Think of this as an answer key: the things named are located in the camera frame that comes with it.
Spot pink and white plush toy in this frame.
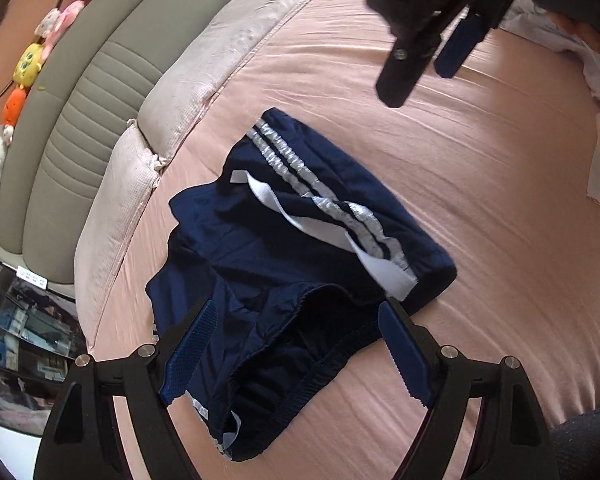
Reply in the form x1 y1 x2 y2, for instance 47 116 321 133
34 0 85 56

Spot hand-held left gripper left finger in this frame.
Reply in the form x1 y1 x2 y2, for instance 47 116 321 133
34 300 217 480

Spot yellow plush toy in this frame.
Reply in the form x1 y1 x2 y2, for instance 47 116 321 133
12 42 48 88

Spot pink waffle pillow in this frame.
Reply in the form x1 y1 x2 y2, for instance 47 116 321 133
74 119 162 356
139 0 343 171

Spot orange plush toy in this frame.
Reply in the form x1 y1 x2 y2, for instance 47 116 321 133
2 87 29 127

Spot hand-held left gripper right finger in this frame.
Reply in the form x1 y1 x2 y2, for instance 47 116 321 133
378 297 556 480

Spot grey padded headboard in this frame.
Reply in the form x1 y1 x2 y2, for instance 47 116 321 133
0 0 281 301

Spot white power strip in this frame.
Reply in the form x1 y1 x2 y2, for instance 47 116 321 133
16 266 49 287

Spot navy striped shorts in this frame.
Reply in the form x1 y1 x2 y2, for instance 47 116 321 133
145 106 458 462

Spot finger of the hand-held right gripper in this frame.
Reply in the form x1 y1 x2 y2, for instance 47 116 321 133
434 0 511 79
375 12 456 108

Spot bed with pink sheet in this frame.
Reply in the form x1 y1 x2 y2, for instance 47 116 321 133
75 0 600 480

